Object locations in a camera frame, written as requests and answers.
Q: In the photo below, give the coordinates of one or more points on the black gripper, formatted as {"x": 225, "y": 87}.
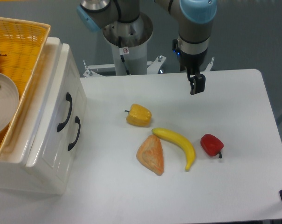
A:
{"x": 190, "y": 57}

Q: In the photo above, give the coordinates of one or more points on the black top drawer handle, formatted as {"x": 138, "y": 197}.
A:
{"x": 68, "y": 110}

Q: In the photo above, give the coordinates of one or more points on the black drawer handle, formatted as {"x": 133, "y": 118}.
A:
{"x": 68, "y": 110}
{"x": 72, "y": 144}

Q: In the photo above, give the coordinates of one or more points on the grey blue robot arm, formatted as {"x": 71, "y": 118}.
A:
{"x": 194, "y": 17}

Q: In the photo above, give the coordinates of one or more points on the white drawer cabinet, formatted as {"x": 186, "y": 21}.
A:
{"x": 14, "y": 174}

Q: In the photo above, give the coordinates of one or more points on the yellow banana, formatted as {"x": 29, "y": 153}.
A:
{"x": 179, "y": 140}

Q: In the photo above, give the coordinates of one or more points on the yellow bell pepper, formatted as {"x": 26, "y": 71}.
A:
{"x": 138, "y": 116}

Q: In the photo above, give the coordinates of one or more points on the red bell pepper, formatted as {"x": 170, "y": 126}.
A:
{"x": 212, "y": 145}

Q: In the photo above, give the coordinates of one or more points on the triangular bread pastry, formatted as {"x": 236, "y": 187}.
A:
{"x": 150, "y": 155}

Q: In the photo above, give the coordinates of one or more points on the yellow woven basket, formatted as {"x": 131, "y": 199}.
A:
{"x": 22, "y": 43}

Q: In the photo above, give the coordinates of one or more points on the grey round plate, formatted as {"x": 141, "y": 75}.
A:
{"x": 9, "y": 100}

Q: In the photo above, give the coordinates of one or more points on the white base bracket frame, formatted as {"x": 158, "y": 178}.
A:
{"x": 153, "y": 67}

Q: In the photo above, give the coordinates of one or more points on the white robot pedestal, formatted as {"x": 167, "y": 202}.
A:
{"x": 128, "y": 43}

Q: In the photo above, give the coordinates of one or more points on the black lower drawer handle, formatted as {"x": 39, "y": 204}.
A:
{"x": 72, "y": 144}

